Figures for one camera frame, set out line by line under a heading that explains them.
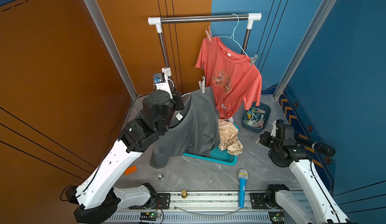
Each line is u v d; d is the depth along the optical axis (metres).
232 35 0.66
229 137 0.86
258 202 0.72
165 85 0.47
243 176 0.78
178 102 0.49
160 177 0.78
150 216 0.70
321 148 0.59
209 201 0.75
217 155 0.89
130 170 0.83
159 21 0.61
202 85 0.68
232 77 0.77
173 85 0.57
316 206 0.41
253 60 0.62
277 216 0.71
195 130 0.72
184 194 0.73
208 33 0.77
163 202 0.74
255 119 1.05
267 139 0.70
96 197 0.36
